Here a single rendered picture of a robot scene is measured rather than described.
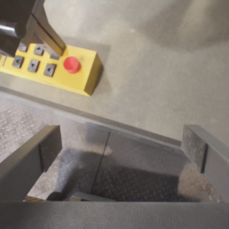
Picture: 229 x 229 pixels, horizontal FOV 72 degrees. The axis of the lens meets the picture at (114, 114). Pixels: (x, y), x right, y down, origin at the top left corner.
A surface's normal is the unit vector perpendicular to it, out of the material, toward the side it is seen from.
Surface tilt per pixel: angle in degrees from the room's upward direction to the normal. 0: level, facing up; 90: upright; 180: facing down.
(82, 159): 0
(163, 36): 0
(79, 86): 0
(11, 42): 90
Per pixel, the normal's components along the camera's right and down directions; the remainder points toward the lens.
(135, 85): -0.14, -0.12
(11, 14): 0.95, 0.28
